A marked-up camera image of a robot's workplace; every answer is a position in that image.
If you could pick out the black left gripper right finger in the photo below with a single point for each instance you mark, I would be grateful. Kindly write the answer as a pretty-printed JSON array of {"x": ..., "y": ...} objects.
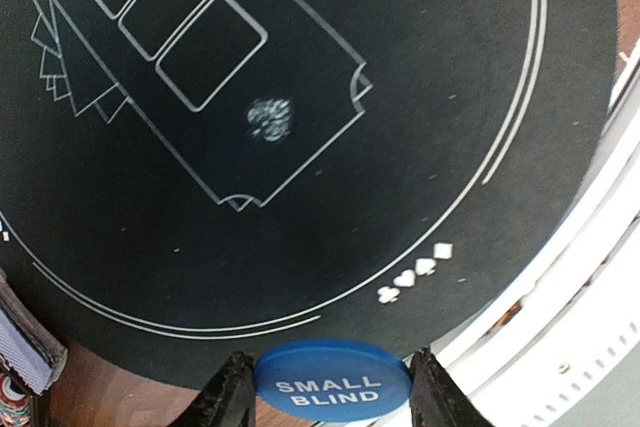
[{"x": 436, "y": 400}]

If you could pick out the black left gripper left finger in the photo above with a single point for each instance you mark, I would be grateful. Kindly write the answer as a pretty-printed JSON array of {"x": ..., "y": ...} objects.
[{"x": 227, "y": 400}]

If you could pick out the blue small blind button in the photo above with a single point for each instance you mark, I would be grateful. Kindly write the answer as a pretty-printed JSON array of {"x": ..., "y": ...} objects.
[{"x": 332, "y": 380}]

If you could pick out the blue playing card deck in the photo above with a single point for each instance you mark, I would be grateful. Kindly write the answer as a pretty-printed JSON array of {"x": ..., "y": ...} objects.
[{"x": 28, "y": 348}]

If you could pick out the black poker chip case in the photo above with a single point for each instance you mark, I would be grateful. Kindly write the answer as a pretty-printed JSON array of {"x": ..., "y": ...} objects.
[{"x": 20, "y": 407}]

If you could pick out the round black poker mat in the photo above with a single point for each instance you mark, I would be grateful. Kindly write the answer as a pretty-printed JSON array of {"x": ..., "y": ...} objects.
[{"x": 181, "y": 179}]

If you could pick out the aluminium front rail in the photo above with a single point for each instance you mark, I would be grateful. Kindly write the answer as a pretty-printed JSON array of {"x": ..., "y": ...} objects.
[{"x": 573, "y": 315}]

